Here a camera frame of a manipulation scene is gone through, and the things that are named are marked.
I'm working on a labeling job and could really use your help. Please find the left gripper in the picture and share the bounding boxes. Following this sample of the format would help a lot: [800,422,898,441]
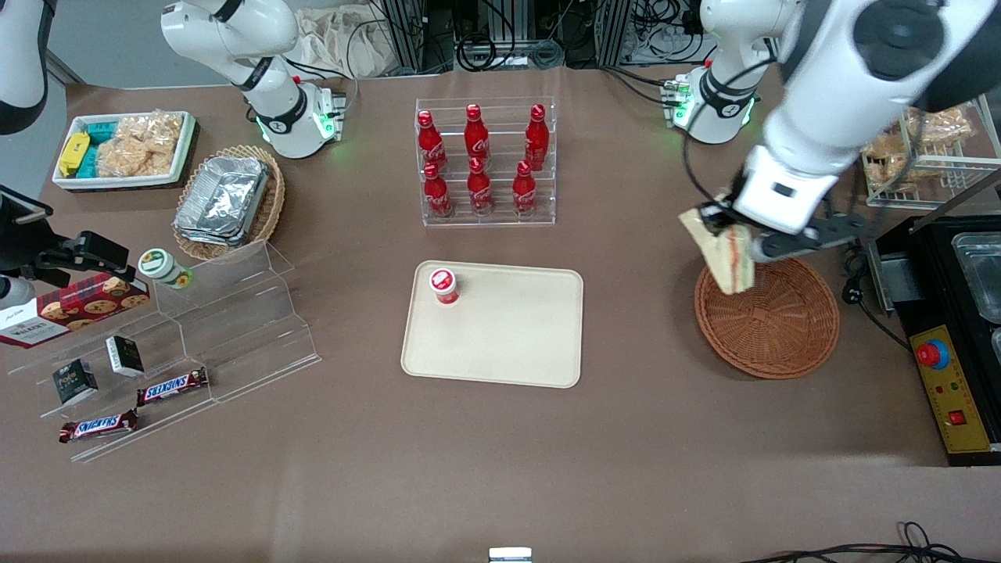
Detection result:
[698,144,844,245]

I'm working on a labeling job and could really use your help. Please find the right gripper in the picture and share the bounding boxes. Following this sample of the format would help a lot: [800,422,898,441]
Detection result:
[0,186,133,289]

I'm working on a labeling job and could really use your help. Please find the triangular sandwich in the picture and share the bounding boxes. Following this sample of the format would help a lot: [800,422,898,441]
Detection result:
[678,206,757,296]

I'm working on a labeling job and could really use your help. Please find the round brown wicker basket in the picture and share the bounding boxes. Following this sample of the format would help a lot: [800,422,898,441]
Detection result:
[694,254,841,381]

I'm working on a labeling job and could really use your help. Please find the oval light wicker basket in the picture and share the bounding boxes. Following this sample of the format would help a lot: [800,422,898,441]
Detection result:
[172,145,287,263]

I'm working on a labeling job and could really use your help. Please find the beige plastic tray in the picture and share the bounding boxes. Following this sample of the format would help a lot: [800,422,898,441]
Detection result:
[400,260,585,389]

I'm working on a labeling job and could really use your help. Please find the red tartan cookie box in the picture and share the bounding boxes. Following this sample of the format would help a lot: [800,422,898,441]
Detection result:
[0,273,152,350]

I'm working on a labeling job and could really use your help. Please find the green lid white jar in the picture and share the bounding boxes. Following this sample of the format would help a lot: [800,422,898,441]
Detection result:
[138,248,195,291]

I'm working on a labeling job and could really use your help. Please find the white rectangular bin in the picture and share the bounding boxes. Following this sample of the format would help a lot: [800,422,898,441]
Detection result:
[52,110,198,192]

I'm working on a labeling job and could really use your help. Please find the small black box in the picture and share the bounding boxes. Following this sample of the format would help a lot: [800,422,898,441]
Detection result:
[106,335,146,378]
[52,359,99,406]

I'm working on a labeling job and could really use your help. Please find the yellow snack packet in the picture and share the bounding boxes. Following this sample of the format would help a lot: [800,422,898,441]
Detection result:
[59,132,91,178]

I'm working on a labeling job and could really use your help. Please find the clear bag of crackers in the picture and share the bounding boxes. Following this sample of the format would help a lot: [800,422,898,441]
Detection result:
[96,111,186,179]

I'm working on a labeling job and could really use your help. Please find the teal snack packet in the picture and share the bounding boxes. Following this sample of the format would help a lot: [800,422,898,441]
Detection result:
[78,120,120,179]

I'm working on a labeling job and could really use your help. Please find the brown Snickers bar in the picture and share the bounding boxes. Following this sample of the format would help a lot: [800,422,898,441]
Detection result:
[58,409,140,445]
[136,367,210,407]

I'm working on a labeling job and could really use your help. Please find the stacked foil containers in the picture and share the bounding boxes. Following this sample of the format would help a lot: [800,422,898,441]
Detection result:
[173,156,271,248]

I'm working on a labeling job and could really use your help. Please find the clear bagged pastry snack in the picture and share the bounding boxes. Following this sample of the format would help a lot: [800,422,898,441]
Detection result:
[907,108,976,148]
[866,160,913,194]
[862,131,910,163]

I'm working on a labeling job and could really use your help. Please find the clear acrylic step stand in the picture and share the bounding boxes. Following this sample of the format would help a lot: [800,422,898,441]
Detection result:
[6,241,323,464]

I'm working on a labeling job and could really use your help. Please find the black sealing machine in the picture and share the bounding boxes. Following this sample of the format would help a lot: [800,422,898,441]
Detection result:
[864,168,1001,468]

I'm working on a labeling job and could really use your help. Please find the red cola bottle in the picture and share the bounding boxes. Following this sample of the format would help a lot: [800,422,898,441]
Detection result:
[524,104,551,171]
[422,163,454,219]
[417,110,449,173]
[465,104,491,162]
[511,160,538,217]
[467,157,495,217]

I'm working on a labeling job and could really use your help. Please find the clear acrylic bottle rack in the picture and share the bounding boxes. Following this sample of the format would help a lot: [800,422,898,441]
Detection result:
[414,97,557,228]

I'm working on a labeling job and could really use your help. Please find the red emergency stop button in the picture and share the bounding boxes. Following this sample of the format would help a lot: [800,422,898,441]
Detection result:
[916,339,952,371]

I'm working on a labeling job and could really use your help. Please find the red lid white cup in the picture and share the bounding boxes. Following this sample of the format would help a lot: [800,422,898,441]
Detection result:
[428,267,461,307]

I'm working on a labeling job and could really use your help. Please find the beige crumpled cloth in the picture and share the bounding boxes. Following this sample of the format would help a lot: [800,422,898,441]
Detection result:
[292,6,393,80]

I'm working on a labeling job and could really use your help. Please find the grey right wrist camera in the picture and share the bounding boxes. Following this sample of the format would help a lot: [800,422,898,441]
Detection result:
[0,276,37,311]

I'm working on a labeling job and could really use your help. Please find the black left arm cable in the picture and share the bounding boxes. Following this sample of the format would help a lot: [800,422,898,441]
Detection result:
[682,56,777,212]

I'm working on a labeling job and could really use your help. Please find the black power cable with plug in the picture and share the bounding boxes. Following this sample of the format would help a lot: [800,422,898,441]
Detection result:
[838,235,913,350]

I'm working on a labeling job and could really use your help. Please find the white wire rack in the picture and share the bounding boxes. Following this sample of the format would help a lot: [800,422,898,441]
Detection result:
[859,98,1001,210]

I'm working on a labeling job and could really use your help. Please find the aluminium frame post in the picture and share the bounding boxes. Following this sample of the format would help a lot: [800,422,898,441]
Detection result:
[597,0,636,68]
[382,0,458,76]

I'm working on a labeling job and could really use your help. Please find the grey coiled cable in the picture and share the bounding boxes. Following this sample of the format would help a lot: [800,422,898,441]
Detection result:
[457,34,565,73]

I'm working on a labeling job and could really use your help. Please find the black floor cables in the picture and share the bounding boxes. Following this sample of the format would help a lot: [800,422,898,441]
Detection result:
[739,521,1001,563]

